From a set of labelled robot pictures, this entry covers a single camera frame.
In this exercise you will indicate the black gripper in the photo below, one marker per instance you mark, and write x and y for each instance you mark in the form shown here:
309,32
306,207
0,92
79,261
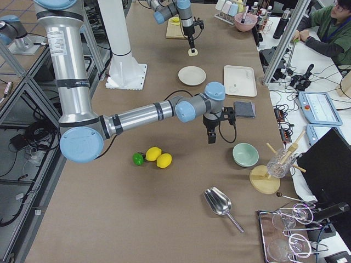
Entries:
190,33
209,125

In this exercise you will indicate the white steamed bun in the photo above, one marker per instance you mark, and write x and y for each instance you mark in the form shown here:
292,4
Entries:
192,52

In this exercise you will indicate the cream round plate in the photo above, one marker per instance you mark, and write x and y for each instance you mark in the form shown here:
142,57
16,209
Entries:
192,75

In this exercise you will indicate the cream rectangular tray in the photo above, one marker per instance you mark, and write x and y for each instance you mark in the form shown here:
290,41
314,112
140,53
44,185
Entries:
239,81

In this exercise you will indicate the black tray with glasses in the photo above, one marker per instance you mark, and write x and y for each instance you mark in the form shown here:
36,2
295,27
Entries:
284,234

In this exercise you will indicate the wooden cutting board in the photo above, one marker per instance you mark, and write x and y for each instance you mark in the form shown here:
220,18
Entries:
174,30

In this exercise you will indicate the lemon slices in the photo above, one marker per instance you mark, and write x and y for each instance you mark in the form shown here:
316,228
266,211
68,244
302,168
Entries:
175,19

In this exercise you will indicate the green bowl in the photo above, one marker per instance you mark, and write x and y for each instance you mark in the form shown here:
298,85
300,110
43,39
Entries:
245,155

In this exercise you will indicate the grey folded cloth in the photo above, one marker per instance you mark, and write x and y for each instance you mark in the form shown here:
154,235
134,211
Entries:
244,109

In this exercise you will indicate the white cup rack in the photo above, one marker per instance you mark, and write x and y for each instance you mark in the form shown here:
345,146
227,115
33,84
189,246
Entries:
225,17

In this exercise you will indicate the white cup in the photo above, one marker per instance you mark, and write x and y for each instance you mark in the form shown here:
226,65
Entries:
219,5

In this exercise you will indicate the pink cup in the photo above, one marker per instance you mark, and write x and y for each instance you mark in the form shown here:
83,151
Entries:
226,7

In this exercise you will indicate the yellow lemon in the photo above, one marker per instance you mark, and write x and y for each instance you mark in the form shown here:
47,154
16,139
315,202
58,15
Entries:
153,153
164,160

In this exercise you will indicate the blue cup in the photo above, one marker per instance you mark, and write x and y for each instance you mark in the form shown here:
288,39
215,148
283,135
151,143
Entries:
233,9

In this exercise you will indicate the metal muddler stick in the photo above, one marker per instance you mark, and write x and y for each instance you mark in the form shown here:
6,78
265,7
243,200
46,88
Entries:
244,14

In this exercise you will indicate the yellow cup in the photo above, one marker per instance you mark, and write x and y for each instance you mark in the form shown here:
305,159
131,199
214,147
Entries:
240,5

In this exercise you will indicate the pink bowl with ice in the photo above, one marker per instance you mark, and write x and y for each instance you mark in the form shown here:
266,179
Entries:
249,23

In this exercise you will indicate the metal scoop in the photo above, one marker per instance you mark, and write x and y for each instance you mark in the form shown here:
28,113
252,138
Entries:
221,204

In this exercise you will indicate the wooden cup tree stand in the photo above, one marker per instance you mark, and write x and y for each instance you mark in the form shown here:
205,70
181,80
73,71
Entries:
266,178

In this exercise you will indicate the glass cup on stand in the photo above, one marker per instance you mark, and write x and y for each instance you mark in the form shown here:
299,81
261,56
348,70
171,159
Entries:
280,164

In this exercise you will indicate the green lime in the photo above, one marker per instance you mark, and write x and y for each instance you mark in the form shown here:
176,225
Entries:
138,158

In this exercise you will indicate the blue teach pendant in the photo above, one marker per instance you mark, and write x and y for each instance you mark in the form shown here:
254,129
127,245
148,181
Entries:
318,108
315,132

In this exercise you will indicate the black laptop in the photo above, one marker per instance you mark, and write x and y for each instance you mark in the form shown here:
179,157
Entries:
327,165

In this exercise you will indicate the seated person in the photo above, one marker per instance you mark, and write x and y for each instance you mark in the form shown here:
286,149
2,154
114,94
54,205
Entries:
327,31

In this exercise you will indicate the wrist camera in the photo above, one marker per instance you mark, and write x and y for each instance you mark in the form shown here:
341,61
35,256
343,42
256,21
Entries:
228,114
198,22

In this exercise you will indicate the white camera pillar base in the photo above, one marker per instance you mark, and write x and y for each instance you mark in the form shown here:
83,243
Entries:
124,71

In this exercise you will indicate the aluminium frame post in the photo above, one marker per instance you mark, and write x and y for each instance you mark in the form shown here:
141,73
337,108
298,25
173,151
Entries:
296,17

